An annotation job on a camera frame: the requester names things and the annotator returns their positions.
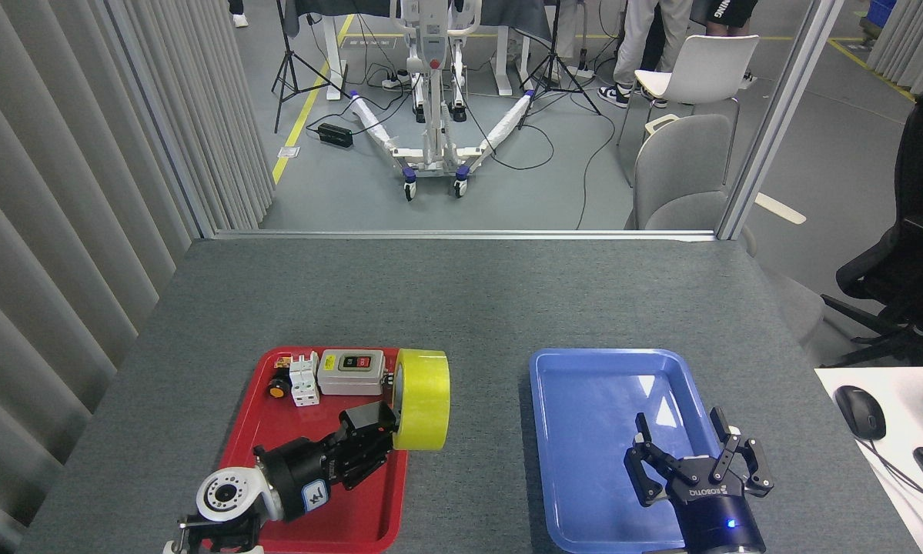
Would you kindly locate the black round knob switch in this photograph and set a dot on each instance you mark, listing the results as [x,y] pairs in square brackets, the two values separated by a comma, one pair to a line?
[388,381]

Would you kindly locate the grey upholstered chair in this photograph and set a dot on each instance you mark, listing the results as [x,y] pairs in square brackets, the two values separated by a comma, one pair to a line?
[680,169]

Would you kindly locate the white circuit breaker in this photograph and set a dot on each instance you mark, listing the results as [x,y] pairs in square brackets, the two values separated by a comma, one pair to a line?
[304,381]

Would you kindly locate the small yellow red part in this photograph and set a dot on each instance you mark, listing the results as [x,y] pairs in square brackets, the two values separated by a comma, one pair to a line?
[282,362]

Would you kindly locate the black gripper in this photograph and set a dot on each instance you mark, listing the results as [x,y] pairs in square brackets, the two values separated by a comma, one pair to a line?
[715,519]
[299,469]

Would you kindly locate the red plastic tray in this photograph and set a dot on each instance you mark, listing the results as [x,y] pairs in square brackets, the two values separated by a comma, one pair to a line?
[307,423]

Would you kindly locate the black orange push button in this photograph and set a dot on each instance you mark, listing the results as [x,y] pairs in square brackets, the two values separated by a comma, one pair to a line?
[278,388]

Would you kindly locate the white plastic chair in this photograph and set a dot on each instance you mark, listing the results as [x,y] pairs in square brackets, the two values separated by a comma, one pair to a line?
[700,69]

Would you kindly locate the blue plastic tray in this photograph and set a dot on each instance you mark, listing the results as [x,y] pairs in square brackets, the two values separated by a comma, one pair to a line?
[584,446]

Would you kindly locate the black power adapter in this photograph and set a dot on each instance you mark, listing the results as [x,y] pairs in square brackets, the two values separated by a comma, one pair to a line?
[335,135]

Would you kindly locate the grey ribbed partition panel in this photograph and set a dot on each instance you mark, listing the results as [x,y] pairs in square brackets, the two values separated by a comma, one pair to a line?
[915,38]
[45,231]

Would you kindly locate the black tripod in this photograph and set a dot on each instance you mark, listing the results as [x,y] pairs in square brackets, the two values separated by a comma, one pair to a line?
[285,31]
[555,46]

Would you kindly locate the yellow tape roll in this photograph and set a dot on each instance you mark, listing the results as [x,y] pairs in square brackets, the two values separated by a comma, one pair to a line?
[426,400]

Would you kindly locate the blue bin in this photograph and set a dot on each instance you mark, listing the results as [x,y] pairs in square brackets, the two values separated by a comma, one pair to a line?
[883,11]

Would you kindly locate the pale wooden plank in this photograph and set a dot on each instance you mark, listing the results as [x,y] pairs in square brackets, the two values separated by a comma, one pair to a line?
[780,208]

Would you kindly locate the silver aluminium post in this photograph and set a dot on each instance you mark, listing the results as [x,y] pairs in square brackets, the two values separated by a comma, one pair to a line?
[784,115]

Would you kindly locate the white stand on wheels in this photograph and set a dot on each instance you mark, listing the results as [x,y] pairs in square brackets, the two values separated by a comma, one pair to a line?
[434,138]

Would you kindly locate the white side desk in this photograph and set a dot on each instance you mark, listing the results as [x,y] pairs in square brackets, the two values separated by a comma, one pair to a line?
[904,415]

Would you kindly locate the black computer mouse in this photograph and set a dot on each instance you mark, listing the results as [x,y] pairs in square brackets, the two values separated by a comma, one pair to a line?
[860,412]

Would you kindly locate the silver aluminium rail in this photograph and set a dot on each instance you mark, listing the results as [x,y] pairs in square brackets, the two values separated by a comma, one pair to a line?
[461,235]

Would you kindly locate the white floor label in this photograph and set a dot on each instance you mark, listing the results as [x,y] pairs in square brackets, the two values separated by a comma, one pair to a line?
[289,152]

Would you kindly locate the grey switch box red button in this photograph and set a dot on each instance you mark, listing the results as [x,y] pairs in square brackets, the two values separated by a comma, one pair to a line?
[349,377]

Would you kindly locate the person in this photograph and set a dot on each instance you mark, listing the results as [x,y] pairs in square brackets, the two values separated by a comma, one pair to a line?
[239,19]
[727,11]
[638,38]

